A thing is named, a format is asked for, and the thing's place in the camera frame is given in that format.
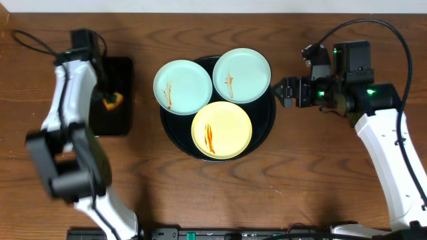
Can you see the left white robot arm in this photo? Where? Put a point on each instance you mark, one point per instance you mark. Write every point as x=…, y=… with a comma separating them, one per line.
x=70, y=162

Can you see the black round tray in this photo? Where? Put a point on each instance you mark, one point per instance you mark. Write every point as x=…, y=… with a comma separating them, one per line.
x=261, y=112

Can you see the yellow plate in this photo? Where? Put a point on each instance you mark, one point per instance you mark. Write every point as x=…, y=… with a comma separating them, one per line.
x=221, y=130

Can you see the black rectangular tray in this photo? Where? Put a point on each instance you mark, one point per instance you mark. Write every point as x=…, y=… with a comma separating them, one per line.
x=119, y=71

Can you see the mint green plate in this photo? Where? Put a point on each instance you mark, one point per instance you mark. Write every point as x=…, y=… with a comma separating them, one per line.
x=182, y=87
x=241, y=75

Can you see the yellow green scrub sponge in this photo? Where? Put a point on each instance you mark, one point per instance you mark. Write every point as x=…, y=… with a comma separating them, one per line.
x=113, y=101

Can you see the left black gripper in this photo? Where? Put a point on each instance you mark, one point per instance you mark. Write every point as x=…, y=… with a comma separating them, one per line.
x=105, y=76

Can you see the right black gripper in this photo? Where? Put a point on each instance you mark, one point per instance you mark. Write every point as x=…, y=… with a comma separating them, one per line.
x=303, y=84

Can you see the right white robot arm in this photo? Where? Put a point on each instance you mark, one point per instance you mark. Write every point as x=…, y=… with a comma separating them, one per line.
x=345, y=84

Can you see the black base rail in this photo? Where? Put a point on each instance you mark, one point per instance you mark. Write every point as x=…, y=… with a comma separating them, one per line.
x=176, y=234

